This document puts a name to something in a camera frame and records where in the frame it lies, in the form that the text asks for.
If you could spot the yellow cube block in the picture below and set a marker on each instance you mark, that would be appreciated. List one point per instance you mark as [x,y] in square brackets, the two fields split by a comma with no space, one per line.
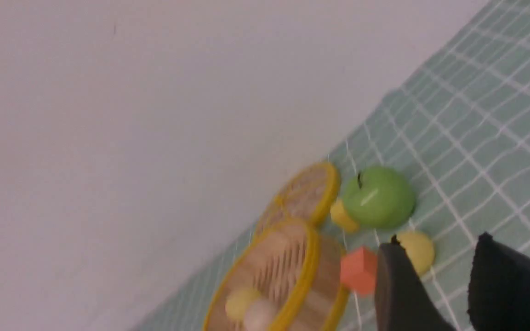
[341,218]

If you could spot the woven bamboo steamer lid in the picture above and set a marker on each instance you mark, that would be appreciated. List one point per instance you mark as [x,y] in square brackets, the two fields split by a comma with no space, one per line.
[308,196]

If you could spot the green apple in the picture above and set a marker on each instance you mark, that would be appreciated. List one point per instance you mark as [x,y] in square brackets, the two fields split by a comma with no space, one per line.
[379,197]

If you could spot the bamboo steamer tray yellow rim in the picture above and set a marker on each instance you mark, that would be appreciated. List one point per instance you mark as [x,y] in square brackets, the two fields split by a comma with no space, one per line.
[297,268]

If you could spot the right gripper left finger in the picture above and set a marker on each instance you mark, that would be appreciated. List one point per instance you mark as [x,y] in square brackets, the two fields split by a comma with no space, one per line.
[400,299]

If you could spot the white bun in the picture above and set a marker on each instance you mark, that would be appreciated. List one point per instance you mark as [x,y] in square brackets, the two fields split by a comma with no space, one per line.
[260,315]

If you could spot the orange cube block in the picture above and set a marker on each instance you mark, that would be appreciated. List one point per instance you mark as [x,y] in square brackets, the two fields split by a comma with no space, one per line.
[358,271]

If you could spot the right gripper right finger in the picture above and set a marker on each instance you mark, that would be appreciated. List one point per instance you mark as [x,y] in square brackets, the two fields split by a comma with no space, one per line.
[499,287]

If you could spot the yellow bun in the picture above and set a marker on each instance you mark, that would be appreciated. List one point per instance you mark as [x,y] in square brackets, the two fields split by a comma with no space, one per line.
[238,302]
[419,248]

